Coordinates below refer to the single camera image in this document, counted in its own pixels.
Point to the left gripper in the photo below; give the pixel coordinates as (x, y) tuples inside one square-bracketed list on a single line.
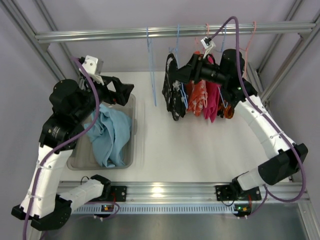
[(113, 86)]

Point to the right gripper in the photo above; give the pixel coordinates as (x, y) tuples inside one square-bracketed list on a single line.
[(193, 65)]

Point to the black white patterned garment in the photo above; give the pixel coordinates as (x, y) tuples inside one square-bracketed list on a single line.
[(172, 90)]

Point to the light blue trousers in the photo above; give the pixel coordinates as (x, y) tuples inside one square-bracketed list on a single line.
[(108, 136)]

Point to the light blue wire hanger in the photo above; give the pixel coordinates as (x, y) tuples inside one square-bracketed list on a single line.
[(151, 65)]

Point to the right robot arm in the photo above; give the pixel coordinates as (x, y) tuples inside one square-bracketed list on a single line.
[(284, 156)]

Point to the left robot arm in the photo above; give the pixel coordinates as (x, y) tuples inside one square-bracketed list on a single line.
[(43, 207)]

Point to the pink hanger middle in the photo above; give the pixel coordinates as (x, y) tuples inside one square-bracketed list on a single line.
[(198, 49)]

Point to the pink hanger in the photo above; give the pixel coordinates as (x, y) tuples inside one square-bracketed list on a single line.
[(246, 49), (198, 49)]

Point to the pink hanger rightmost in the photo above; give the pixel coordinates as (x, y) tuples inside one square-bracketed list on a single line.
[(246, 49)]

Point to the orange red patterned garment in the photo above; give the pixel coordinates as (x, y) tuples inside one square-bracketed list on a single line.
[(197, 97)]

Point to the magenta garment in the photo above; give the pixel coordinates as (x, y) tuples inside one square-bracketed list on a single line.
[(213, 98)]

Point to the orange yellow patterned garment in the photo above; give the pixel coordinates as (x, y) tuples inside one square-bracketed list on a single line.
[(228, 112)]

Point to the clear plastic bin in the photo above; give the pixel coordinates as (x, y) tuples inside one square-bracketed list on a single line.
[(82, 157)]

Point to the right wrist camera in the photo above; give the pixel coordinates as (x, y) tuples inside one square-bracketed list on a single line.
[(208, 45)]

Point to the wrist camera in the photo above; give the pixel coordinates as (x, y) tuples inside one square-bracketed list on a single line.
[(93, 66), (208, 45)]

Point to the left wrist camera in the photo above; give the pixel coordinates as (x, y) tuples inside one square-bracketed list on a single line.
[(93, 66)]

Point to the aluminium hanging rail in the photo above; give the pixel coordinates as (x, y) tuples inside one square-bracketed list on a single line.
[(170, 32)]

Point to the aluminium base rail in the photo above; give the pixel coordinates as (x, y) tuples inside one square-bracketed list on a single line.
[(182, 192)]

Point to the right aluminium frame post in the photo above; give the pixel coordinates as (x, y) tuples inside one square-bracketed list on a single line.
[(289, 80)]

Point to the aluminium frame post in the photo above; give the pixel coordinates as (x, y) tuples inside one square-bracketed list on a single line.
[(289, 80), (57, 60)]

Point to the left aluminium frame post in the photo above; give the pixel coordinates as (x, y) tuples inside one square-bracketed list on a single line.
[(57, 60)]

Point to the slotted cable duct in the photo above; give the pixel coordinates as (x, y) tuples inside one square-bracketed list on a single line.
[(179, 208)]

